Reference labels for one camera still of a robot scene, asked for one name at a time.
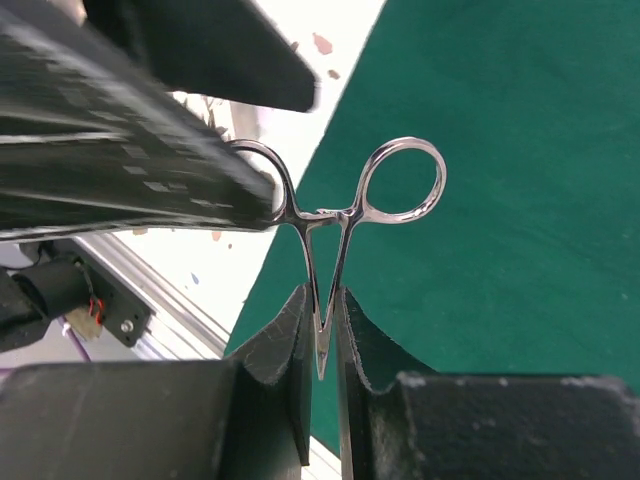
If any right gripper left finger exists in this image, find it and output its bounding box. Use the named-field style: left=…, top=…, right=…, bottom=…
left=1, top=284, right=313, bottom=479

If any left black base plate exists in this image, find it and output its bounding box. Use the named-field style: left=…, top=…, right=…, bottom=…
left=74, top=256, right=151, bottom=348

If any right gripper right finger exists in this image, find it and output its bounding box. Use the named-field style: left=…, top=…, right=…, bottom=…
left=334, top=289, right=639, bottom=479

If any green surgical drape cloth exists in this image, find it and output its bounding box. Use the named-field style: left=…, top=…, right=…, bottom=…
left=222, top=0, right=640, bottom=446

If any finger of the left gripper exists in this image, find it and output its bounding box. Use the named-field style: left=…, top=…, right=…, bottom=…
left=84, top=0, right=316, bottom=112
left=1, top=9, right=274, bottom=241

